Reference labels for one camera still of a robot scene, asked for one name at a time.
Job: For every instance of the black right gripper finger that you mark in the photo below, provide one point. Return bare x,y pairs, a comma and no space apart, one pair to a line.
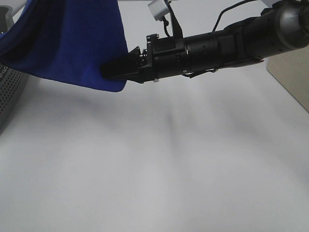
123,68
135,53

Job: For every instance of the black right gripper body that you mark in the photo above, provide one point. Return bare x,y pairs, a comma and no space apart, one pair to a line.
164,57

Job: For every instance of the blue microfibre towel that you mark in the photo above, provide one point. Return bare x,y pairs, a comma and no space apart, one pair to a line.
66,41

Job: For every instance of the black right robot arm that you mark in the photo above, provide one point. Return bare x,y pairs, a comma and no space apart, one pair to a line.
281,28

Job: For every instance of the grey perforated plastic basket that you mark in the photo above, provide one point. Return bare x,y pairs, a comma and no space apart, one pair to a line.
12,82

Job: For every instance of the beige storage box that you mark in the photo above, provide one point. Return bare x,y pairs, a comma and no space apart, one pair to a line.
291,70

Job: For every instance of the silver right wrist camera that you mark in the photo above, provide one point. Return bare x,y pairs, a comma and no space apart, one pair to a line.
159,8

